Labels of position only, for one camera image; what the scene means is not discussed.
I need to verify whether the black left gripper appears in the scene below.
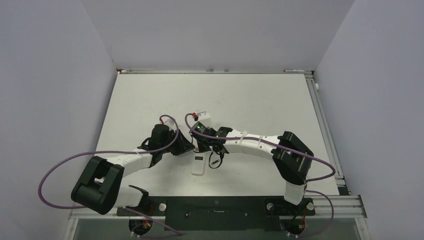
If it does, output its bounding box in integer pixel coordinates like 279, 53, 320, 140
160, 129, 195, 156

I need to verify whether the white remote control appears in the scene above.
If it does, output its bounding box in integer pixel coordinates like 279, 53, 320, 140
191, 152, 207, 176

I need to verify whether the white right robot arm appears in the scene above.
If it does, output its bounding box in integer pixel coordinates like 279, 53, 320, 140
191, 122, 314, 214

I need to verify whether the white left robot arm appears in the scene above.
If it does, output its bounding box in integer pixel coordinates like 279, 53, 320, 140
71, 124, 195, 215

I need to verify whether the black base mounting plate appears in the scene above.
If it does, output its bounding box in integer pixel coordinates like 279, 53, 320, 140
134, 196, 316, 231

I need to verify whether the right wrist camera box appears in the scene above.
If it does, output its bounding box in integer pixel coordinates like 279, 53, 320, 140
196, 111, 213, 128

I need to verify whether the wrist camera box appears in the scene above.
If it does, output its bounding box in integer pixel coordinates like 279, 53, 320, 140
196, 111, 213, 128
164, 118, 177, 130

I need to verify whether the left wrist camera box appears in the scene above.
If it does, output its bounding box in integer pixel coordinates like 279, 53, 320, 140
164, 118, 177, 130

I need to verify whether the aluminium rail back edge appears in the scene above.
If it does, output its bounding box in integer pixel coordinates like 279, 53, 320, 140
117, 68, 313, 75

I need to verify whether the aluminium rail edge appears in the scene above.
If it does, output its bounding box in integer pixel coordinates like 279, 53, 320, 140
304, 71, 346, 187
117, 68, 313, 75

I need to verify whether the aluminium rail right edge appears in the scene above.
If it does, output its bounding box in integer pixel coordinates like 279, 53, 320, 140
304, 71, 346, 187

